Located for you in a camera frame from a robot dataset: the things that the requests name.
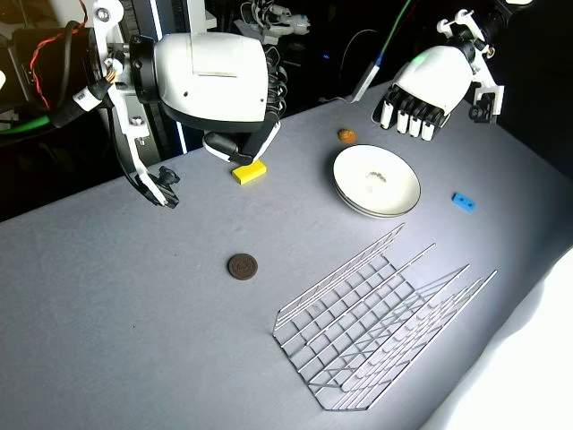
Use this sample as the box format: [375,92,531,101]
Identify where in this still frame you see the blue block with two holes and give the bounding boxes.
[451,192,477,213]

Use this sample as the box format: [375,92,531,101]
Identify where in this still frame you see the white device with wires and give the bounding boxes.
[240,0,312,45]

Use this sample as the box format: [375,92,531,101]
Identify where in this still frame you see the yellow rectangular block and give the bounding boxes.
[231,159,269,185]

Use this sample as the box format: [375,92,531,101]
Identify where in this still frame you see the white plate with dark rim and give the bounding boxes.
[332,144,422,216]
[333,178,420,220]

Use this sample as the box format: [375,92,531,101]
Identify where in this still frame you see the thin grey cable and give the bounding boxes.
[338,29,380,98]

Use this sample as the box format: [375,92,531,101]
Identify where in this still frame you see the thin green cable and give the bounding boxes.
[380,0,412,56]

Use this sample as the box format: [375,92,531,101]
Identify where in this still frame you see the black robot column blue strips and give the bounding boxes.
[123,0,201,158]

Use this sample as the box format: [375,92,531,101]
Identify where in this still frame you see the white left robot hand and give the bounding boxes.
[372,44,475,142]

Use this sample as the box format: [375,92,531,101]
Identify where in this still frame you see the silver wire dish rack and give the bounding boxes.
[271,222,499,412]

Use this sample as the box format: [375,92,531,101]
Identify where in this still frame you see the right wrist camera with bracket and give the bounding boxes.
[116,129,183,210]

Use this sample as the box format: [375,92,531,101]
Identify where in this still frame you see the round brown chocolate cookie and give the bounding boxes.
[227,253,260,282]

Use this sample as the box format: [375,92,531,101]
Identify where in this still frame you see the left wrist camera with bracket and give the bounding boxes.
[468,84,505,125]

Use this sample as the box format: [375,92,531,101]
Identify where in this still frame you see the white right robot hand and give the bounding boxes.
[154,31,288,166]

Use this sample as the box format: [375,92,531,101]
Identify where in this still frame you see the thick green cable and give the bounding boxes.
[0,114,53,136]

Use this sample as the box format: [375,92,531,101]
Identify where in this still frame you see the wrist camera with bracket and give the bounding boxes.
[116,129,183,210]
[468,84,505,125]

